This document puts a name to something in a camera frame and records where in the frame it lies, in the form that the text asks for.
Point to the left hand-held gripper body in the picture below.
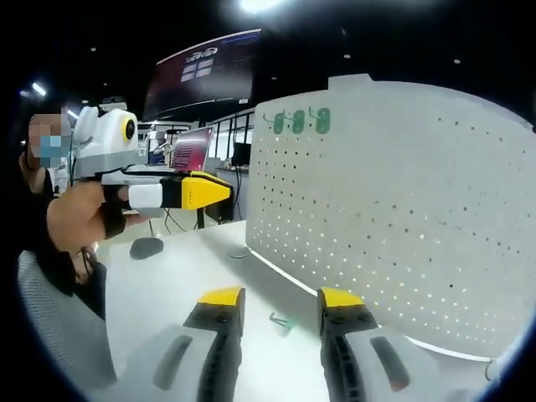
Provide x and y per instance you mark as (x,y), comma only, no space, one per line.
(100,142)

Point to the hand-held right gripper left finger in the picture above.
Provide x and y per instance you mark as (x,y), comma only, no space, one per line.
(222,335)

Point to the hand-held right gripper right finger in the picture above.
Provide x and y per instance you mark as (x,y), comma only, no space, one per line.
(343,335)

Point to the green hook assembly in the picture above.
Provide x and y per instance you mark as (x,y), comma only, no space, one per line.
(278,123)
(298,121)
(323,119)
(289,323)

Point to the white perforated mounting plate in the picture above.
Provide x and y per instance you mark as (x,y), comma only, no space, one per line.
(398,218)

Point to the person's left hand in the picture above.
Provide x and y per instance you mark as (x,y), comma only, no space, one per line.
(79,213)

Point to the open laptop red screen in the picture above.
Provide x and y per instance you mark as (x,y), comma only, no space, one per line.
(192,151)

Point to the black computer tower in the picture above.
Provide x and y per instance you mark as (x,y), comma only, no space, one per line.
(220,211)

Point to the black desktop monitor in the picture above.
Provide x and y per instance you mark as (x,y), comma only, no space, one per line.
(242,153)

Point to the black oval object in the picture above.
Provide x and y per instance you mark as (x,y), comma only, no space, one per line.
(145,248)

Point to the short ceiling light strip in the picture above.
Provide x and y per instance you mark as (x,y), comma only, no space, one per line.
(38,89)

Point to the large dark display screen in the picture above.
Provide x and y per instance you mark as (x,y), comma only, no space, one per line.
(201,75)

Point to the person's black clothed body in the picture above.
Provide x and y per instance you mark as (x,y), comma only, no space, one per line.
(39,259)

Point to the grey mesh chair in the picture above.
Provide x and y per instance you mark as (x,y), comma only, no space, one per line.
(63,335)

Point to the white desk partition panel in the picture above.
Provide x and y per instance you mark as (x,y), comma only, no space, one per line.
(349,81)

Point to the long ceiling light strip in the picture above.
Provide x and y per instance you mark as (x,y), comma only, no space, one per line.
(259,5)

